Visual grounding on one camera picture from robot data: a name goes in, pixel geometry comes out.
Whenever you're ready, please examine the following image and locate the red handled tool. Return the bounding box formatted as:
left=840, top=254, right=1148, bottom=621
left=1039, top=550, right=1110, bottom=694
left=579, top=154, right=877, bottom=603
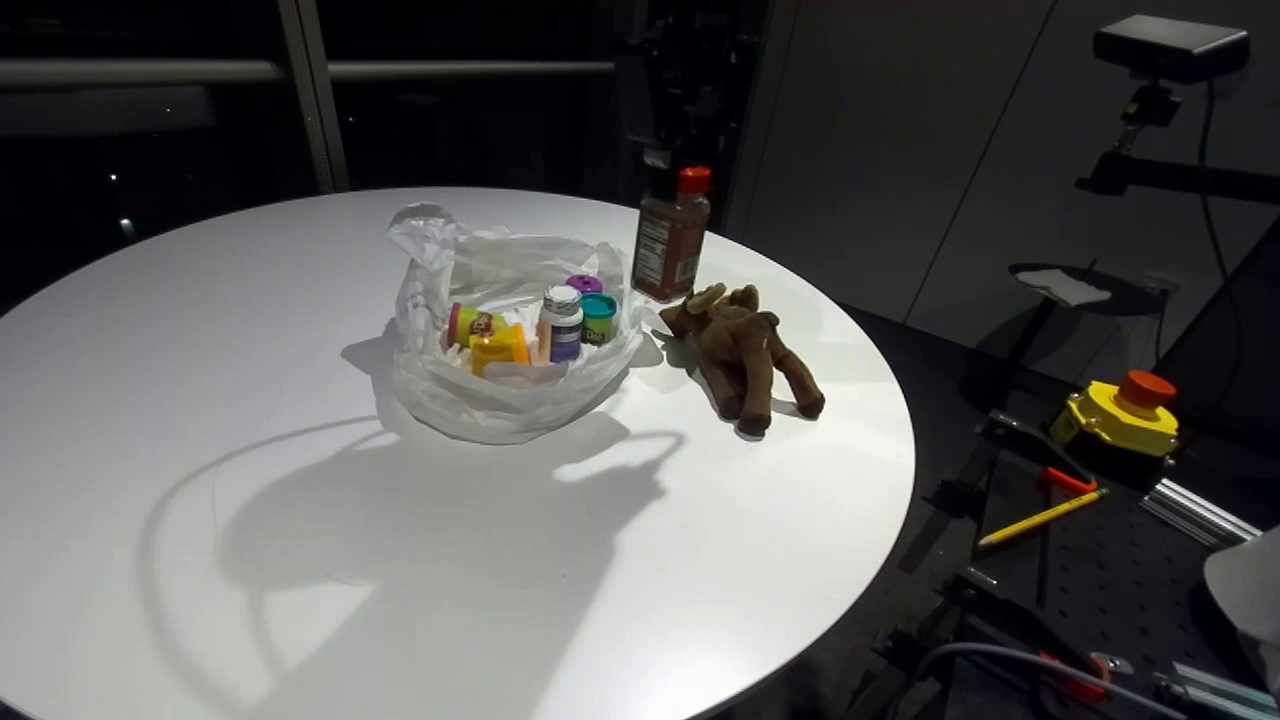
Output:
left=1036, top=459, right=1102, bottom=502

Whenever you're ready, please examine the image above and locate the grey flat plate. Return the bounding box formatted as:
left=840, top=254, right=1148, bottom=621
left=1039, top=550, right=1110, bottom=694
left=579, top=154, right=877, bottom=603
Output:
left=1006, top=261, right=1175, bottom=322

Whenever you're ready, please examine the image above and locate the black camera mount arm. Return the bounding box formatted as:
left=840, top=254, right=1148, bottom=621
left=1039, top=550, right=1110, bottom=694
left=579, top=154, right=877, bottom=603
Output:
left=1076, top=76, right=1280, bottom=207

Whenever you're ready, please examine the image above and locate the yellow emergency stop button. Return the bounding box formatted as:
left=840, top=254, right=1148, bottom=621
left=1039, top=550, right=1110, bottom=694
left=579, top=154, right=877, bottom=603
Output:
left=1048, top=369, right=1183, bottom=462

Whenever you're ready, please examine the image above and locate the brown plush moose toy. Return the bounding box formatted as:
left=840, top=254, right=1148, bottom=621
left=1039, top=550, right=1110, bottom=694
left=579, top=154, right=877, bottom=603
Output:
left=655, top=281, right=829, bottom=434

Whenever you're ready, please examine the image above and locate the grey cable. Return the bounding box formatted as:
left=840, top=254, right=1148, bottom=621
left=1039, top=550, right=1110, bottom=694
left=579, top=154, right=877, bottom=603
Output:
left=914, top=634, right=1193, bottom=720

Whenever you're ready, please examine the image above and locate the grey window railing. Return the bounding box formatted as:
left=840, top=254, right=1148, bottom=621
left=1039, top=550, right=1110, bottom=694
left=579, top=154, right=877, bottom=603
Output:
left=0, top=57, right=617, bottom=91

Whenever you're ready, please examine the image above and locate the brown spice bottle red cap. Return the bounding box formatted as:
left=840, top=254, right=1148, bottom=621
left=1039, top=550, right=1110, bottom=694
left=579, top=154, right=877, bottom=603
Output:
left=628, top=164, right=717, bottom=302

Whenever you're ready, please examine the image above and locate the grey panel corner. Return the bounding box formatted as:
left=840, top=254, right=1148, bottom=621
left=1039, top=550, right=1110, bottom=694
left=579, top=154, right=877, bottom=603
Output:
left=1201, top=525, right=1280, bottom=694

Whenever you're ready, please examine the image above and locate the white plastic bag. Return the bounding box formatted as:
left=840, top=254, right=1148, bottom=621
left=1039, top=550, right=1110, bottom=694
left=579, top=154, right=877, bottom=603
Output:
left=370, top=198, right=665, bottom=446

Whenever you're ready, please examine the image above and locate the grey window post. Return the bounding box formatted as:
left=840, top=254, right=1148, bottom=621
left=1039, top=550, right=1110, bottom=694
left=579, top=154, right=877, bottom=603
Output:
left=272, top=0, right=350, bottom=195

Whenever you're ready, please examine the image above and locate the small tub teal lid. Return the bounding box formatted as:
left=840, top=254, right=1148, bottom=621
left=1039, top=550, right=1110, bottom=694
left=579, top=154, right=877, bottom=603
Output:
left=579, top=291, right=625, bottom=343

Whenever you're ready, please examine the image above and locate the yellow pencil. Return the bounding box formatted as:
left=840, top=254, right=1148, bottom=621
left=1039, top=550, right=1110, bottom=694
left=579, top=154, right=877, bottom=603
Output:
left=975, top=485, right=1108, bottom=550

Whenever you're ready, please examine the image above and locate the aluminium rail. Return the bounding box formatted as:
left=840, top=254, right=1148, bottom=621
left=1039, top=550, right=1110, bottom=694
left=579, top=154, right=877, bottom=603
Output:
left=1148, top=477, right=1263, bottom=549

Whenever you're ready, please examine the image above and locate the black camera on stand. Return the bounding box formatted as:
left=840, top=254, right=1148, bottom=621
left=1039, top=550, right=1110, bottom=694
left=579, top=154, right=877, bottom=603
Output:
left=1092, top=11, right=1255, bottom=88

